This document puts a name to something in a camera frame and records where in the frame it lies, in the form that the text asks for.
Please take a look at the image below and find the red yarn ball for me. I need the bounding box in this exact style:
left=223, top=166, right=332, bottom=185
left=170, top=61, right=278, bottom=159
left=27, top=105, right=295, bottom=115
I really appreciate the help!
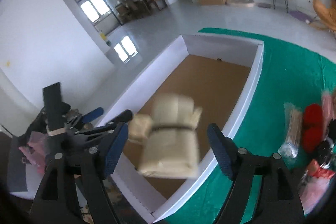
left=301, top=104, right=323, bottom=153

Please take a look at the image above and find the beige cloth with band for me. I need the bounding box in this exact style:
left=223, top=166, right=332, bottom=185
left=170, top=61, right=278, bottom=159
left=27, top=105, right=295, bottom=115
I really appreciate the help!
left=128, top=93, right=202, bottom=179

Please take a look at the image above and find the red snack packet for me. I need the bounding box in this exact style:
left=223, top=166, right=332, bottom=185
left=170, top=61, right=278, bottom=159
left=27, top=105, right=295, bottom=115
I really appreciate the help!
left=306, top=159, right=335, bottom=179

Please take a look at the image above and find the white cardboard storage box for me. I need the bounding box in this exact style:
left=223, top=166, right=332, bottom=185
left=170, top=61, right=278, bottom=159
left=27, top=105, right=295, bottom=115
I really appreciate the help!
left=98, top=34, right=264, bottom=223

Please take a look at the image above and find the orange lounge chair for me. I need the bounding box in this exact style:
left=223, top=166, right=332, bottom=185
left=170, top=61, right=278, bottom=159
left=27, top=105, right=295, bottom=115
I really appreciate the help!
left=313, top=0, right=335, bottom=32

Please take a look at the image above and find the green satin tablecloth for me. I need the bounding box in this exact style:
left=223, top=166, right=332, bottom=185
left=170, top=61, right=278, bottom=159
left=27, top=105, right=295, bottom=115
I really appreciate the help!
left=163, top=27, right=335, bottom=223

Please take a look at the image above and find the black lace hair accessory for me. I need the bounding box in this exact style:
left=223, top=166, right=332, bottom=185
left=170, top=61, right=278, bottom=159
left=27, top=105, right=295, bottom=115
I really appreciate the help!
left=313, top=136, right=335, bottom=168

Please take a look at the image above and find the bag of cotton swabs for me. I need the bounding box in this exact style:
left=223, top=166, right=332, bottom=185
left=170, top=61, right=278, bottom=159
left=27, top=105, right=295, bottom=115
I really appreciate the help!
left=278, top=102, right=303, bottom=162

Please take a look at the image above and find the pink mesh bath sponge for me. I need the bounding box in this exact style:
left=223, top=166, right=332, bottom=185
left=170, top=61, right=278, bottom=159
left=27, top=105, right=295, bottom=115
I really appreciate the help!
left=298, top=172, right=331, bottom=215

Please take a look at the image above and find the pink packaged cloth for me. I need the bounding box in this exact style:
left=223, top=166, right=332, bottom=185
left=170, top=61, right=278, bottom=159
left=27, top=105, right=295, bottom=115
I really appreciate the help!
left=321, top=90, right=335, bottom=138

